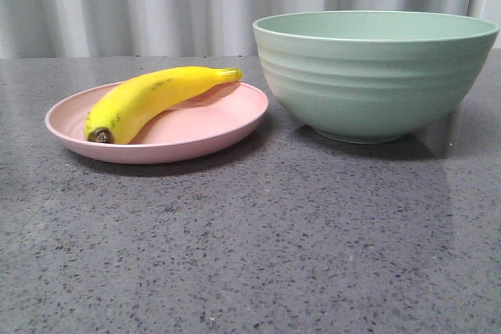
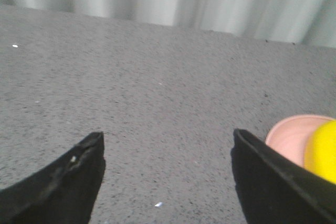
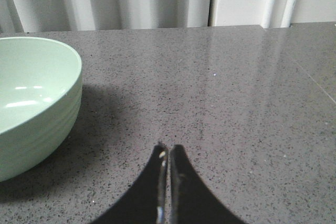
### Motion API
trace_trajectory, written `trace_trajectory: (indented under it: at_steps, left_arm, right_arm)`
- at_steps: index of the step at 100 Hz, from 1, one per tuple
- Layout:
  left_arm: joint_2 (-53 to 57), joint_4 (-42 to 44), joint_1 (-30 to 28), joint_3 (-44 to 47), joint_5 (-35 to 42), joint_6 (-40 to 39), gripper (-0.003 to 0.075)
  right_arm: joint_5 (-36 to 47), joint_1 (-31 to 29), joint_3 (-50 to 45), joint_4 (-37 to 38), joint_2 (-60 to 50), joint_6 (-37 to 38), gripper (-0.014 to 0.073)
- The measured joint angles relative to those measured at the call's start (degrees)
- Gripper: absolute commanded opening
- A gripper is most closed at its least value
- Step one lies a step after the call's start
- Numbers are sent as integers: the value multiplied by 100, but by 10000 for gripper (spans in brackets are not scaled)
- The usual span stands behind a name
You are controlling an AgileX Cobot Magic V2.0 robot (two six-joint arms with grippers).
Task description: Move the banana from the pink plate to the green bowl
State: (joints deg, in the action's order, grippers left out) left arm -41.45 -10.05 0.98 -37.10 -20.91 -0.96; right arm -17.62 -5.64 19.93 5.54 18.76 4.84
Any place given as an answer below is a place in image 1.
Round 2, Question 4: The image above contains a yellow banana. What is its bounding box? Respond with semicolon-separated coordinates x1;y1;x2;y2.
84;66;243;144

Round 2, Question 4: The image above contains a pink plate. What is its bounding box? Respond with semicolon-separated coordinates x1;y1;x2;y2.
45;82;269;164

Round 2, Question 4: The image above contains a green ribbed bowl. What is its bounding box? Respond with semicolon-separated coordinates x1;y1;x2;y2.
253;10;499;144

